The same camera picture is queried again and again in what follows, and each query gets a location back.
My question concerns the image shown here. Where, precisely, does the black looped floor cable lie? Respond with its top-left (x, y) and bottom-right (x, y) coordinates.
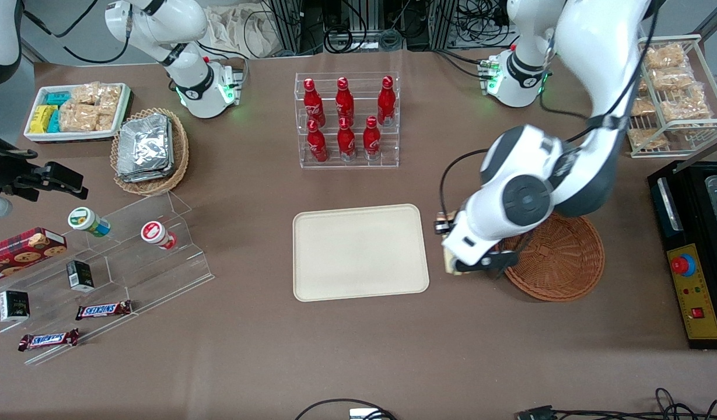
top-left (294, 398), bottom-right (401, 420)

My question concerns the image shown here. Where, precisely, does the clear acrylic step display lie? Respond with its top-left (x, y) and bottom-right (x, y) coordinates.
top-left (0, 190), bottom-right (215, 367)

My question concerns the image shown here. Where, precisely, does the brown snickers bar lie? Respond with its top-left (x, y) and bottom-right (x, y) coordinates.
top-left (75, 300), bottom-right (133, 321)
top-left (18, 328), bottom-right (80, 352)

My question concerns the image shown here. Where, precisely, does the red cola bottle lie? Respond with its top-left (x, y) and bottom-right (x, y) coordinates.
top-left (337, 117), bottom-right (356, 162)
top-left (335, 76), bottom-right (355, 123)
top-left (307, 119), bottom-right (328, 163)
top-left (377, 75), bottom-right (396, 127)
top-left (363, 115), bottom-right (382, 160)
top-left (303, 78), bottom-right (326, 126)

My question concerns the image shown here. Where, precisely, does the cream plastic tray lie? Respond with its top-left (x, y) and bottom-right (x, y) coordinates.
top-left (292, 204), bottom-right (430, 303)

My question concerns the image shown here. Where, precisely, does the black base cable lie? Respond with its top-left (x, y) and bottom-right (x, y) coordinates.
top-left (433, 48), bottom-right (493, 80)
top-left (196, 40), bottom-right (249, 66)

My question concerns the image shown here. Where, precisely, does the red lid yogurt cup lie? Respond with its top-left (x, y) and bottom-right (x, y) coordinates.
top-left (141, 220), bottom-right (177, 250)

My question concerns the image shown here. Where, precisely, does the clear acrylic bottle rack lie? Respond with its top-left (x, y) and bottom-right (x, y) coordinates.
top-left (295, 72), bottom-right (400, 170)

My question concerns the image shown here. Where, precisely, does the green lid yogurt cup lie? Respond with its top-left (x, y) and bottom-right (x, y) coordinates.
top-left (67, 206), bottom-right (111, 237)

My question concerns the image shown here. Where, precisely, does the beige cloth bag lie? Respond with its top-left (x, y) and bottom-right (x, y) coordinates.
top-left (204, 5), bottom-right (283, 59)

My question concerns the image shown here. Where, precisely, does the yellow snack packet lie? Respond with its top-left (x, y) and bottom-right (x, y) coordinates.
top-left (30, 105), bottom-right (57, 134)

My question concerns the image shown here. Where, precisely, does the brown round wicker basket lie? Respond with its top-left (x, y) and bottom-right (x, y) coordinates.
top-left (497, 211), bottom-right (606, 302)

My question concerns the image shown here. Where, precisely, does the grey slanted frame strut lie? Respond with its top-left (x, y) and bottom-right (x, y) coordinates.
top-left (694, 0), bottom-right (717, 37)

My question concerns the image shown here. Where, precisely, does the aluminium frame post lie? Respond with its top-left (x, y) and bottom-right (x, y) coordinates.
top-left (268, 0), bottom-right (304, 57)
top-left (428, 0), bottom-right (459, 51)

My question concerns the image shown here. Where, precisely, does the silver foil pack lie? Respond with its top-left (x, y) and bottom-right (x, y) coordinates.
top-left (119, 114), bottom-right (173, 176)
top-left (116, 166), bottom-right (175, 184)

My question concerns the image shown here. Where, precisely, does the black plug with cables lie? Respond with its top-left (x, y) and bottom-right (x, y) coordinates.
top-left (515, 387), bottom-right (717, 420)

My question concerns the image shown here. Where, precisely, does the black emergency stop control box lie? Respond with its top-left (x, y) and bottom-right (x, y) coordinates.
top-left (647, 160), bottom-right (717, 351)

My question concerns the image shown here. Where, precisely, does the black cable bundle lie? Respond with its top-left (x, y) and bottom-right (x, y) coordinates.
top-left (303, 0), bottom-right (429, 54)

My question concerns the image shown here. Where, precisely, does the tan oval wicker basket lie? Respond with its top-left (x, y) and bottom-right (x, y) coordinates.
top-left (110, 108), bottom-right (190, 196)

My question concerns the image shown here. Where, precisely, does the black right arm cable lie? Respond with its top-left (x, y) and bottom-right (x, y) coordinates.
top-left (20, 0), bottom-right (131, 65)

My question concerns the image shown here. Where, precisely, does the white rectangular snack tray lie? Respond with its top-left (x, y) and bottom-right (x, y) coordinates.
top-left (24, 83), bottom-right (131, 144)

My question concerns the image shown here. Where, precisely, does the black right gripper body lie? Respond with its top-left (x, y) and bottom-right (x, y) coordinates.
top-left (0, 133), bottom-right (45, 202)

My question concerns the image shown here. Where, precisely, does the white wire shelf rack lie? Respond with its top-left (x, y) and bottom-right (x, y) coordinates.
top-left (625, 34), bottom-right (717, 159)

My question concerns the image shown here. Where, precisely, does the small black carton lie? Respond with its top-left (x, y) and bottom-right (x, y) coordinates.
top-left (66, 260), bottom-right (95, 292)
top-left (0, 290), bottom-right (30, 323)

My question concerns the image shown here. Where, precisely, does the red plaid cookie box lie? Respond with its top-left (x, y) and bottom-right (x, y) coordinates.
top-left (0, 227), bottom-right (68, 285)

